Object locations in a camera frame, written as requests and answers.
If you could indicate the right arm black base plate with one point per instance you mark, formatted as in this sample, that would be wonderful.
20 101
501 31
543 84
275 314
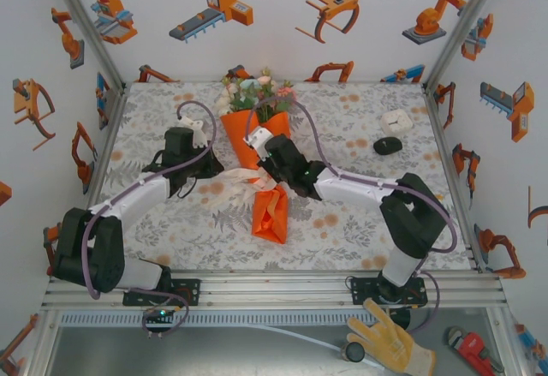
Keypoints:
364 290

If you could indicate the cream ribbon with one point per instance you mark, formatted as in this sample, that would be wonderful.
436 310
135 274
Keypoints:
240 177

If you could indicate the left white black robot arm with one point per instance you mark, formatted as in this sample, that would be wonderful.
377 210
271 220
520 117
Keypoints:
107 239

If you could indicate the black computer mouse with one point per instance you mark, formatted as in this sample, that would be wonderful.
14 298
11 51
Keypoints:
387 147

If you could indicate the small circuit board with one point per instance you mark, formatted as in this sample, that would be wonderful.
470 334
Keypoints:
159 317

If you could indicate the aluminium side rail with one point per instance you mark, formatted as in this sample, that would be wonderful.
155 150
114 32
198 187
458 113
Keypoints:
105 136
433 110

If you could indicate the yellow work glove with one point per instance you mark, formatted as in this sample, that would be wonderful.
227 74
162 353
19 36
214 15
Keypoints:
394 344

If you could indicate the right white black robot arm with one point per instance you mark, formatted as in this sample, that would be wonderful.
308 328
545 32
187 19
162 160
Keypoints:
411 213

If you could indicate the white square alarm clock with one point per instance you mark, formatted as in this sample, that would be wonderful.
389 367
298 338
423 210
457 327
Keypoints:
397 121

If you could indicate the left aluminium corner post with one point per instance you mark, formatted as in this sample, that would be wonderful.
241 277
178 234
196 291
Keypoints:
87 25

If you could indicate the black round disc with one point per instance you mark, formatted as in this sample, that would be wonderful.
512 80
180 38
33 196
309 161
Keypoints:
402 320

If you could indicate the aluminium corner post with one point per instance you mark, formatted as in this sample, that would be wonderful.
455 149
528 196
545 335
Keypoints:
87 25
463 25

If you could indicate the left aluminium side rail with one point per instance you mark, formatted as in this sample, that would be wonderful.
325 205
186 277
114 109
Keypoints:
105 136

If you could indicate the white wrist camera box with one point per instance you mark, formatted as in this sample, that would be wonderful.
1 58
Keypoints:
259 138
194 129

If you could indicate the right aluminium side rail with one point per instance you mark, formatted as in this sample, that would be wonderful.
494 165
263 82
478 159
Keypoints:
433 110

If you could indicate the red pipe wrench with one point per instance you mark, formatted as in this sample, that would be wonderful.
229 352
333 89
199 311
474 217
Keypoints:
473 346

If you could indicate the white plastic tube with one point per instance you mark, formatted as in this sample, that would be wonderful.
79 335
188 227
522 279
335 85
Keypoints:
299 336

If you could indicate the orange wrapping paper sheet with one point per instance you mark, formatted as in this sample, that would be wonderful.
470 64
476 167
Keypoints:
240 136

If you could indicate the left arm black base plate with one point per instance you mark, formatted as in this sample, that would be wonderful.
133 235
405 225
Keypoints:
190 292

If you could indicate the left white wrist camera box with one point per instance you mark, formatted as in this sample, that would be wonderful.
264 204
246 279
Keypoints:
194 129

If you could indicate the fake flower bouquet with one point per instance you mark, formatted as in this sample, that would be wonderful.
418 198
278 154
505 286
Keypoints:
252 93

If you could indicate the aluminium front frame rail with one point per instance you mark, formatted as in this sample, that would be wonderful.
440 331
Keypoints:
278 290

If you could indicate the right aluminium corner post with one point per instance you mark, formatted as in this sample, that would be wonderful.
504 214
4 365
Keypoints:
463 25

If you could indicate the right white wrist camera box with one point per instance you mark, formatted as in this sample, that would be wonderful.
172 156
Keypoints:
259 138

